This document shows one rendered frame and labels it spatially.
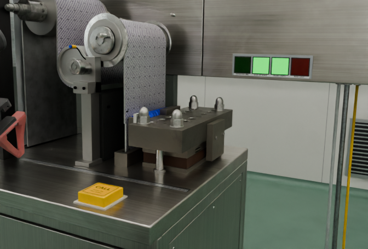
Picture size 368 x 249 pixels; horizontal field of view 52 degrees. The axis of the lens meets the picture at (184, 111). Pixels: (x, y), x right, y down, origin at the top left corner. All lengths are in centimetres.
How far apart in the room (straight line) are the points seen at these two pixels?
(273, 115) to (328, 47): 249
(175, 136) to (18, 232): 44
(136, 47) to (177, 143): 32
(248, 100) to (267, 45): 248
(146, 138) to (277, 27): 54
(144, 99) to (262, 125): 262
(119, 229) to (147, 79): 52
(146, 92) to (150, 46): 14
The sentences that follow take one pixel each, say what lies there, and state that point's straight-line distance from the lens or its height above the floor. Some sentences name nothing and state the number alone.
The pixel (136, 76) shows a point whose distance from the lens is 109.
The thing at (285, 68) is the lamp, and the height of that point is 118.
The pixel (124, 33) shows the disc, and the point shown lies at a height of 127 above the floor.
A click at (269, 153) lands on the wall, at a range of 372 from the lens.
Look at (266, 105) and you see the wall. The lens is 364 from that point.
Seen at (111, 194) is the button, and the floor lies 92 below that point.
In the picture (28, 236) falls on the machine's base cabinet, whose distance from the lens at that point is 101.
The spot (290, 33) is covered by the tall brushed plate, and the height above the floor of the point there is 128.
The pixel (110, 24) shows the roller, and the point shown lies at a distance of 106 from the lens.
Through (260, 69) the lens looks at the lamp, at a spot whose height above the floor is 117.
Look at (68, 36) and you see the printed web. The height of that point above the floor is 126.
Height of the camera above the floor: 123
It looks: 9 degrees down
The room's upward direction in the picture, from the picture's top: 1 degrees clockwise
